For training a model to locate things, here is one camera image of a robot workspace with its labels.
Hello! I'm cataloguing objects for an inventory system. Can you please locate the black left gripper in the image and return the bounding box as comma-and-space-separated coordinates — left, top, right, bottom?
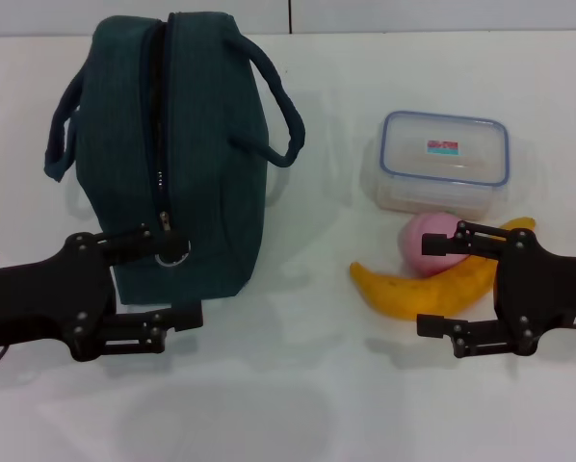
0, 221, 205, 363

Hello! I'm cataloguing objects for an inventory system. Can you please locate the pink toy peach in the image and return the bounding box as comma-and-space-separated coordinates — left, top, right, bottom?
402, 213, 473, 278

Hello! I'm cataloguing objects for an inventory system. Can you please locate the clear blue-rimmed food container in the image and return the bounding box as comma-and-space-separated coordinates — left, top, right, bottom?
359, 110, 511, 216

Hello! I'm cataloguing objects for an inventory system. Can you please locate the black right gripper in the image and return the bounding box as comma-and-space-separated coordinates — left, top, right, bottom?
415, 219, 576, 360

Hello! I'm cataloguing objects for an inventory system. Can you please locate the dark teal zipper bag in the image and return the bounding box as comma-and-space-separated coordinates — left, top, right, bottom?
43, 13, 306, 307

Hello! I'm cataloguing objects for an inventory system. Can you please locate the yellow-orange squash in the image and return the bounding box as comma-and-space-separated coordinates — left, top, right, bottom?
349, 216, 537, 321

